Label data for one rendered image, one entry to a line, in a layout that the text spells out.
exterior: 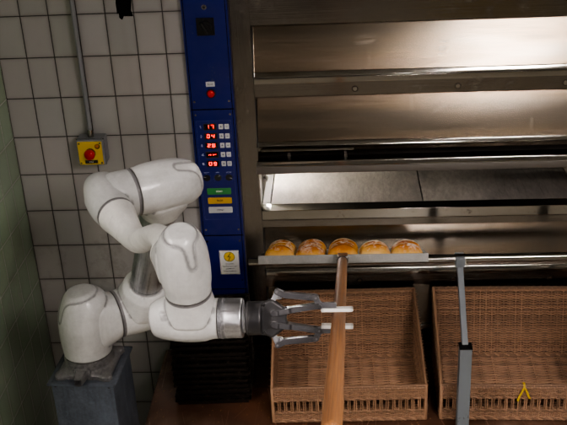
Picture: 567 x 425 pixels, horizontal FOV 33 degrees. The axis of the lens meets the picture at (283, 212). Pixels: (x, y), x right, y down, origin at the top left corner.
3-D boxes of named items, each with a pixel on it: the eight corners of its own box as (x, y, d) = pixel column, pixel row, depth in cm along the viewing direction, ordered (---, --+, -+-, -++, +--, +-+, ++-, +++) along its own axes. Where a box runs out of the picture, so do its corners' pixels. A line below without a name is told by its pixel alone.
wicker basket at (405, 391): (274, 348, 383) (271, 288, 371) (415, 344, 381) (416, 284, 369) (270, 425, 340) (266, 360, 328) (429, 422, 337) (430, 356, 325)
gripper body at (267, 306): (246, 296, 214) (288, 295, 213) (247, 333, 215) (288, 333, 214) (242, 302, 206) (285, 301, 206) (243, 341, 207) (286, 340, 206)
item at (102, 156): (83, 158, 354) (79, 133, 350) (110, 158, 354) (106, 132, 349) (78, 166, 348) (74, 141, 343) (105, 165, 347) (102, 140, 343)
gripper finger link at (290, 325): (271, 321, 208) (270, 327, 208) (321, 329, 208) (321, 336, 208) (272, 317, 212) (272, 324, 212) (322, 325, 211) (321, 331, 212)
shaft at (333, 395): (342, 443, 129) (342, 422, 129) (320, 443, 130) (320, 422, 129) (347, 266, 300) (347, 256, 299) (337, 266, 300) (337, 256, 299)
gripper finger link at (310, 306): (272, 314, 212) (271, 308, 212) (322, 305, 211) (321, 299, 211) (271, 318, 208) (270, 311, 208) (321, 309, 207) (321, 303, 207)
